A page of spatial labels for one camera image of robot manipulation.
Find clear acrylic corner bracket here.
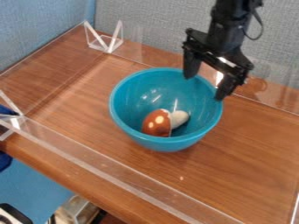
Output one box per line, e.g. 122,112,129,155
82,21,124,53

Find black white object bottom left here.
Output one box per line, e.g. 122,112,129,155
0,203,33,224

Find clear acrylic back barrier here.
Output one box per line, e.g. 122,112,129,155
82,20,299,116

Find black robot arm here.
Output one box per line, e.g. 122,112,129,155
181,0,264,101

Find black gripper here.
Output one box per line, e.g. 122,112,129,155
181,28,253,101

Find clear acrylic left bracket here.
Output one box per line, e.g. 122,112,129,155
0,90,23,142

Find grey box under table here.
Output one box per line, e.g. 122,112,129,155
45,195,98,224

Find plush brown white mushroom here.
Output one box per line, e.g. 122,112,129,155
141,108,189,137

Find blue plastic bowl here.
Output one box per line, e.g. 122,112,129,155
108,67,222,152

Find clear acrylic barrier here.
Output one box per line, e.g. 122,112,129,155
10,116,242,224
82,20,299,116

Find dark blue object left edge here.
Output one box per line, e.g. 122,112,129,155
0,104,18,172

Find clear acrylic front barrier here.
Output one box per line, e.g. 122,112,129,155
10,116,242,224

